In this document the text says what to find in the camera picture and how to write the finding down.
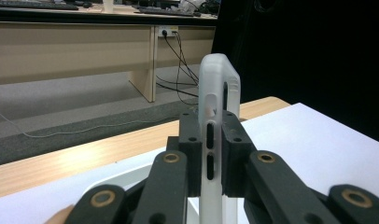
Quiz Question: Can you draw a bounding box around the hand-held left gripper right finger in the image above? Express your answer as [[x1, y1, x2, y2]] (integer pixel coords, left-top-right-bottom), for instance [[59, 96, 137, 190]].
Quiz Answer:
[[220, 110, 257, 199]]

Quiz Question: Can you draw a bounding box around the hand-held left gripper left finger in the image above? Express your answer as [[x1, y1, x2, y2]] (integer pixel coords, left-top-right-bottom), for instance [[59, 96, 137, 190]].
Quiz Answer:
[[166, 110, 204, 198]]

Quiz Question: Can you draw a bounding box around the pastel gradient phone case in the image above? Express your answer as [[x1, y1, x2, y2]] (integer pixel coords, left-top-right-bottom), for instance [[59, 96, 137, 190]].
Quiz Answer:
[[197, 52, 242, 224]]

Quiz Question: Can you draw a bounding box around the white plastic storage box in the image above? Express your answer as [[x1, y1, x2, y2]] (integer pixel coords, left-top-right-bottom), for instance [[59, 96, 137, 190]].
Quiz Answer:
[[82, 161, 248, 224]]

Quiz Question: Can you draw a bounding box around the white sheet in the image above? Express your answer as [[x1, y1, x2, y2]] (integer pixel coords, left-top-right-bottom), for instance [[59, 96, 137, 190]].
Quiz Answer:
[[0, 102, 379, 224]]

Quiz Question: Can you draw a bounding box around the black curtain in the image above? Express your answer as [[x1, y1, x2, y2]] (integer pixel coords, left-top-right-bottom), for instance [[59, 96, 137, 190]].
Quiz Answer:
[[210, 0, 379, 147]]

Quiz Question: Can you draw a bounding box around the black keyboard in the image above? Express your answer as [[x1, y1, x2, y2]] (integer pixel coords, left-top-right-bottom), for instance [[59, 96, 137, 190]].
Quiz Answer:
[[133, 6, 203, 18], [0, 0, 80, 11]]

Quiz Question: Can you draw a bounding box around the beige wooden desk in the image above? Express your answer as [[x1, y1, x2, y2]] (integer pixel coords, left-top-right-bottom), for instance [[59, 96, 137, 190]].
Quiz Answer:
[[0, 5, 218, 105]]

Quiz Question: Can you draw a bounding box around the white cup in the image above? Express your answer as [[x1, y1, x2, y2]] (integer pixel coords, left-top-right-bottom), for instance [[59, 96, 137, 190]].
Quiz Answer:
[[101, 0, 115, 14]]

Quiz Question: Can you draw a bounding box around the black cables bundle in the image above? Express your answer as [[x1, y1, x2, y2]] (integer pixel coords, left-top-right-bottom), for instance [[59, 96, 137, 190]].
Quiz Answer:
[[155, 29, 201, 106]]

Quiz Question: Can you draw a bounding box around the white wall socket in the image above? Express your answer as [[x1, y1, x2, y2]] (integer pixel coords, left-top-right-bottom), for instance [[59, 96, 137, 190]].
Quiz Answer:
[[157, 25, 179, 38]]

